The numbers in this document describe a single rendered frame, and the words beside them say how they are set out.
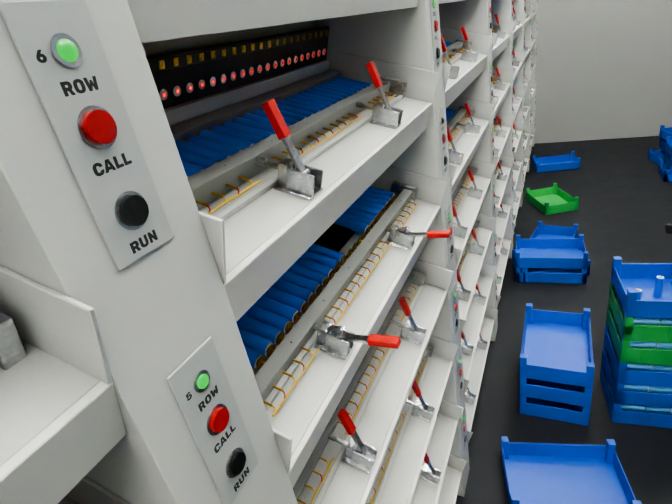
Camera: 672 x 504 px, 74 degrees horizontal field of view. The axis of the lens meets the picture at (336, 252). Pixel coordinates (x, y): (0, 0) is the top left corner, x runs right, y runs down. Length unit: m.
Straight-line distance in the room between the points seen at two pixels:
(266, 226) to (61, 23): 0.20
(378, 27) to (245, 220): 0.54
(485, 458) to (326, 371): 1.09
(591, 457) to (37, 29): 1.56
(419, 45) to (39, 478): 0.75
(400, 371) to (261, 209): 0.46
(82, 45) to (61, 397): 0.17
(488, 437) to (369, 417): 0.93
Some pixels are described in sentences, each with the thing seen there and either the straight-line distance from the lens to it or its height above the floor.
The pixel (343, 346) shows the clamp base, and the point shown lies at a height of 0.91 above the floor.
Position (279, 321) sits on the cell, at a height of 0.93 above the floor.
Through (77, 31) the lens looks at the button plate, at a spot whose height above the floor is 1.24.
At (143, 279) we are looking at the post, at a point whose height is 1.12.
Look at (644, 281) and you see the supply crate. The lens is 1.61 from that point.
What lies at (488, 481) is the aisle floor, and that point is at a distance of 1.50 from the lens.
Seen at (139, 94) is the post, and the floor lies 1.21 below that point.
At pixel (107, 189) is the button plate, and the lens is 0.25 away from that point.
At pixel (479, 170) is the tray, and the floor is 0.72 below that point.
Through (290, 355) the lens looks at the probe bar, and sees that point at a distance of 0.48.
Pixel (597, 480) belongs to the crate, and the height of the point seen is 0.00.
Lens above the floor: 1.22
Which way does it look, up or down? 26 degrees down
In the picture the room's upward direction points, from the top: 11 degrees counter-clockwise
